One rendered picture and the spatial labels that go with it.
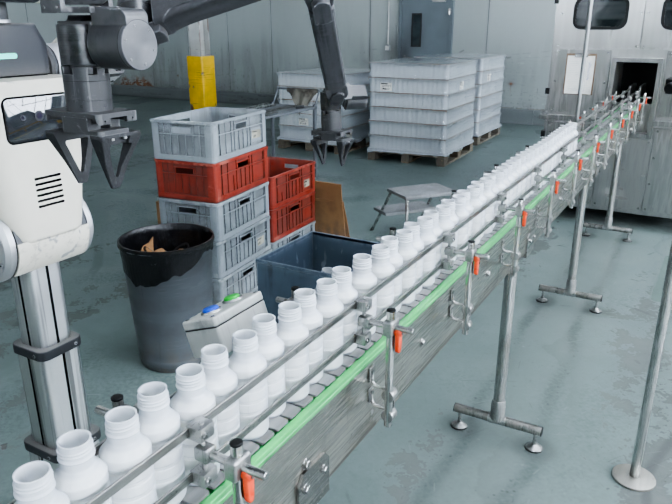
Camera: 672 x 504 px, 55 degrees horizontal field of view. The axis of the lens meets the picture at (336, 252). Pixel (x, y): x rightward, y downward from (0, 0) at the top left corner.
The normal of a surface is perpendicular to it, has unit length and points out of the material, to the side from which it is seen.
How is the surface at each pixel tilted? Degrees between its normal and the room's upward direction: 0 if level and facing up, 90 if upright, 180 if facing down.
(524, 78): 90
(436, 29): 90
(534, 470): 0
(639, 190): 90
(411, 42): 90
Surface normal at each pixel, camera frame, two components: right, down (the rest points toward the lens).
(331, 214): -0.46, 0.48
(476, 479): 0.00, -0.94
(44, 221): 0.87, 0.16
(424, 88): -0.46, 0.29
